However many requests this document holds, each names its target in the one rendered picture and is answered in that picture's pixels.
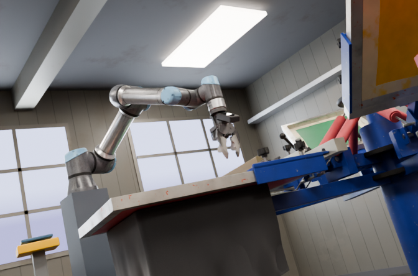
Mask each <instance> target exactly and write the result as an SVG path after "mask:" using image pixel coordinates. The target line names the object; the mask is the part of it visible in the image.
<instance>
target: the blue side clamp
mask: <svg viewBox="0 0 418 276"><path fill-rule="evenodd" d="M326 170H328V168H327V164H326V162H325V159H324V156H323V153H322V152H316V153H311V154H305V155H298V156H295V157H288V158H284V159H278V160H272V161H267V162H261V163H255V164H252V168H250V169H249V170H247V172H250V171H254V174H255V177H256V181H257V184H258V185H260V184H264V183H269V182H275V181H278V180H284V179H288V178H293V177H299V176H302V175H308V174H311V173H317V172H322V171H326Z"/></svg>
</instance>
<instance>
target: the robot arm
mask: <svg viewBox="0 0 418 276"><path fill-rule="evenodd" d="M109 100H110V101H111V103H112V104H113V105H114V106H116V107H117V108H119V111H118V113H117V115H116V117H115V119H114V121H113V122H112V124H111V126H110V128H109V129H108V131H107V133H106V135H105V137H104V139H103V140H102V142H101V144H100V145H97V146H96V147H95V149H94V151H92V152H87V151H88V150H87V149H86V148H79V149H75V150H72V151H69V152H67V153H66V154H65V156H64V158H65V166H66V170H67V177H68V190H67V196H68V195H69V194H71V193H74V192H79V191H87V190H95V189H98V186H97V185H96V183H95V181H94V179H93V177H92V174H106V173H109V172H112V171H113V170H114V168H115V166H116V154H115V151H116V149H117V148H118V146H119V144H120V143H121V141H122V139H123V137H124V136H125V134H126V132H127V131H128V129H129V126H130V125H131V123H132V122H133V120H134V118H135V117H139V115H140V114H141V112H142V111H146V110H148V109H149V108H150V106H151V104H156V105H171V106H183V108H184V109H186V110H187V111H192V110H194V109H197V108H198V107H200V106H202V105H203V104H205V103H207V106H208V110H209V112H210V119H212V121H213V125H214V126H213V127H212V128H211V129H210V134H211V138H212V141H216V140H217V141H218V142H219V146H218V152H219V153H220V152H222V153H223V155H224V156H225V157H226V159H228V154H229V153H228V151H227V146H226V142H227V138H229V136H231V137H230V141H231V146H230V148H231V150H235V153H236V156H237V157H239V150H240V146H239V143H240V141H239V134H238V131H237V130H236V128H235V127H234V126H233V124H232V123H235V122H239V115H235V114H231V113H227V110H226V104H225V100H224V98H223V94H222V91H221V87H220V84H219V81H218V78H217V77H216V76H213V75H211V76H206V77H204V78H203V79H202V80H201V86H200V87H199V88H197V89H195V90H187V89H183V88H176V87H174V86H168V87H165V88H142V87H140V86H130V85H116V86H114V87H113V88H112V89H111V91H110V92H109Z"/></svg>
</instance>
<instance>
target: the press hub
mask: <svg viewBox="0 0 418 276"><path fill-rule="evenodd" d="M337 106H338V107H340V108H344V104H343V102H342V97H341V98H339V99H338V101H337ZM366 119H367V121H368V125H365V126H363V127H362V128H361V129H359V133H360V136H361V138H362V141H363V144H364V146H365V149H366V151H367V152H366V153H364V157H365V158H367V157H372V156H376V155H381V157H382V160H383V162H381V163H378V164H376V165H372V168H373V171H374V173H375V172H380V171H384V170H387V172H384V173H380V174H377V175H374V176H372V178H373V180H374V181H375V180H380V179H384V178H388V177H389V178H390V181H391V182H390V183H387V184H385V185H381V186H379V187H380V190H381V193H382V195H383V198H384V201H385V204H386V206H387V209H388V211H389V214H390V217H391V220H392V223H393V225H394V228H395V230H396V233H397V236H398V238H399V242H400V244H401V247H402V249H403V252H404V255H405V257H406V260H407V263H408V266H409V268H410V271H411V274H412V276H418V172H417V173H414V174H412V175H408V176H405V177H401V178H400V177H399V174H400V173H403V172H405V168H404V167H400V168H396V166H395V165H397V164H399V163H401V162H403V161H404V160H406V159H408V158H410V157H407V158H404V159H400V160H399V159H398V157H396V158H392V157H391V153H390V151H392V150H393V149H394V146H393V144H392V141H391V138H390V136H389V132H391V131H392V130H395V129H398V128H401V127H403V125H402V122H401V121H399V122H391V121H390V120H388V119H386V118H385V117H382V116H381V115H379V114H378V113H373V114H369V115H366ZM411 157H412V156H411Z"/></svg>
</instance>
